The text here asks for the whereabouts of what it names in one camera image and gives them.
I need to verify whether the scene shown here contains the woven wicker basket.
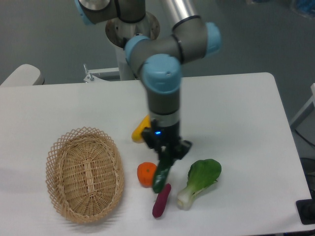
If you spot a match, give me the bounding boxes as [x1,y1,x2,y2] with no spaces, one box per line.
[46,127,125,224]

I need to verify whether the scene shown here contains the black device at edge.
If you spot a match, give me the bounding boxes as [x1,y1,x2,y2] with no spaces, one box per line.
[296,199,315,225]

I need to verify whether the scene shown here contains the purple sweet potato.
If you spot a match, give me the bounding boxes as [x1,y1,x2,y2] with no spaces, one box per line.
[152,183,172,218]

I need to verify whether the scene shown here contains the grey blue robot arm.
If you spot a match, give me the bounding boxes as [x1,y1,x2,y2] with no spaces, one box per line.
[75,0,221,164]

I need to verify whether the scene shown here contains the green cucumber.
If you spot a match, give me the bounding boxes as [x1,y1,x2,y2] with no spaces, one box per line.
[152,146,173,194]

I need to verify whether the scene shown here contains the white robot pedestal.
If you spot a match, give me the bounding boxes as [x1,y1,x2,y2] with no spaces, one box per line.
[105,12,160,81]

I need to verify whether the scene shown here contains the white metal base frame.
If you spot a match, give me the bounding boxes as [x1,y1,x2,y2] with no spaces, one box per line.
[83,64,120,83]

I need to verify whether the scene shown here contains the white furniture leg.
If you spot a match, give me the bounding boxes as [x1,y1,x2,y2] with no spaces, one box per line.
[289,84,315,130]

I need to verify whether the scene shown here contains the white chair back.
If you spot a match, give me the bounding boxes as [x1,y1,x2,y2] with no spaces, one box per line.
[0,64,45,88]

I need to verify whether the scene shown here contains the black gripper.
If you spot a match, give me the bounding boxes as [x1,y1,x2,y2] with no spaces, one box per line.
[141,119,192,162]

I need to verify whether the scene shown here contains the orange tangerine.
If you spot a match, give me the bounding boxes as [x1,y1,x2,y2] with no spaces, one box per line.
[137,162,157,187]

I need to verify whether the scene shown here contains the green bok choy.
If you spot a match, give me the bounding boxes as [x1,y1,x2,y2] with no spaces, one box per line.
[177,159,221,210]

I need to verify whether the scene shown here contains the yellow mango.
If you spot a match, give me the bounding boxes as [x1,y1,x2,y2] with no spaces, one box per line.
[131,115,151,143]

